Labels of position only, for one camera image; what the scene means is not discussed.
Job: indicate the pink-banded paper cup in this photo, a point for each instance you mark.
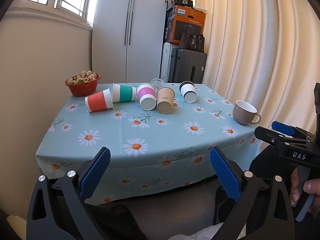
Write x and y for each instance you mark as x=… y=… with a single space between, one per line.
x=146 y=96

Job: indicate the black and white paper cup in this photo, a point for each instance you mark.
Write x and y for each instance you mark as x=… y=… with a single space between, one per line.
x=188 y=91

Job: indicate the brown handbag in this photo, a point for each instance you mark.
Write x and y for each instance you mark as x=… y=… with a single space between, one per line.
x=192 y=42

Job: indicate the orange Philips cardboard box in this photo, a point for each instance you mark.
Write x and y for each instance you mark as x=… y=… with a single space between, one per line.
x=181 y=20

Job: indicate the cream curtain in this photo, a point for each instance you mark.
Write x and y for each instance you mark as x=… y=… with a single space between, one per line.
x=265 y=52

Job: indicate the beige paper cup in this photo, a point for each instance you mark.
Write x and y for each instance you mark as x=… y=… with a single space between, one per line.
x=165 y=98

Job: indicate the white wardrobe cabinet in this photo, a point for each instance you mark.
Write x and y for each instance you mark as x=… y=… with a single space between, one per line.
x=127 y=40

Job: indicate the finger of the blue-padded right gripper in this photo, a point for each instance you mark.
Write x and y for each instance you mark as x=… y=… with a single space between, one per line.
x=262 y=206

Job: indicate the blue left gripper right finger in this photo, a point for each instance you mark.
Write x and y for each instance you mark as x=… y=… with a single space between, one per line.
x=282 y=128

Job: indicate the white suitcase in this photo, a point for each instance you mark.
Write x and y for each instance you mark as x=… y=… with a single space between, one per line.
x=166 y=59

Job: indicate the grey ceramic mug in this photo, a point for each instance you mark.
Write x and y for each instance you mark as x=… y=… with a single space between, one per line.
x=245 y=114

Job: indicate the red bowl of snacks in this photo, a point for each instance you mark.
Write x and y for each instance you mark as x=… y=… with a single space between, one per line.
x=83 y=84

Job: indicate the black device on box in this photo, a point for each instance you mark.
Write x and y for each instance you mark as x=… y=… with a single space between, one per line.
x=185 y=3

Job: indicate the clear glass cup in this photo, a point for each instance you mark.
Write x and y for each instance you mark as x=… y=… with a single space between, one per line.
x=157 y=83

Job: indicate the person's right hand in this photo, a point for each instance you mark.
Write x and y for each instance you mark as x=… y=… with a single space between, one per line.
x=310 y=187

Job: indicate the red-banded paper cup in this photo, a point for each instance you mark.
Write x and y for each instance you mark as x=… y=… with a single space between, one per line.
x=99 y=101

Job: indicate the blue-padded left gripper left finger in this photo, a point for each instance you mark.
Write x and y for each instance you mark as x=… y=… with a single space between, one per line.
x=57 y=208

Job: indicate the dark grey suitcase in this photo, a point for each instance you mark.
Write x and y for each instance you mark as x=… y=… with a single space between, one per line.
x=186 y=65

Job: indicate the green-banded paper cup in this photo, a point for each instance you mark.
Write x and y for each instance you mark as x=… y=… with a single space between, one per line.
x=123 y=93

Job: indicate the daisy-print blue tablecloth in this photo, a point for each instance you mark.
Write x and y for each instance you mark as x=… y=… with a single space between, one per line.
x=150 y=152

